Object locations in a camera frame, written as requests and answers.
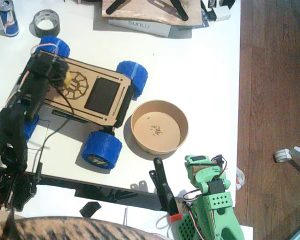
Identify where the green perforated arm base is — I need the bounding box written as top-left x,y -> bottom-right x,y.
175,212 -> 201,240

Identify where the white ribbed furniture foot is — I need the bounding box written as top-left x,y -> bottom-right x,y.
273,148 -> 292,164

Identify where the small black table clamp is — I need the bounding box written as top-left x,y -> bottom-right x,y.
31,162 -> 45,195

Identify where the grey duct tape roll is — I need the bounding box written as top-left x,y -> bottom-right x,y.
32,9 -> 62,39

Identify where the blue rover wheel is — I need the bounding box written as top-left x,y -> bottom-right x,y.
115,60 -> 149,101
37,35 -> 71,59
80,130 -> 123,171
22,113 -> 40,141

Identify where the black cable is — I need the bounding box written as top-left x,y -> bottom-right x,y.
36,81 -> 75,175

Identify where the black clamp with red tip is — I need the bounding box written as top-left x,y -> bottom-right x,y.
148,157 -> 184,223

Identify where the blue silver drink can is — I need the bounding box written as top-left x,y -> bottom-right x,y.
0,0 -> 20,38

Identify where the dark labelled package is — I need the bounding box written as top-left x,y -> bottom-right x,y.
200,0 -> 217,27

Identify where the white Sunlu box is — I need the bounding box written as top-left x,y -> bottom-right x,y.
107,18 -> 172,39

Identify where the white red wrapper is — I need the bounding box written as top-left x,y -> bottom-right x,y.
235,166 -> 246,191

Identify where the black perforated arm base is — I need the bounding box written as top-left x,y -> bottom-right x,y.
0,169 -> 38,212

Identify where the black wedge shaped piece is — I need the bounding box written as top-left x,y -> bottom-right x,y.
79,200 -> 102,219

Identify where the brown wooden board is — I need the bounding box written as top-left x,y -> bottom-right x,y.
101,0 -> 204,27

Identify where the white rectangular block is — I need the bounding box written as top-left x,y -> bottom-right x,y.
211,5 -> 232,23

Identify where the black flat strip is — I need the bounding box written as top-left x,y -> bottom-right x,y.
105,0 -> 131,15
170,0 -> 190,21

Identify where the round wooden bowl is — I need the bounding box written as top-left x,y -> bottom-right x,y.
129,99 -> 190,155

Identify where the brown striped fabric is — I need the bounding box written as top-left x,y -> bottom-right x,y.
0,215 -> 167,240

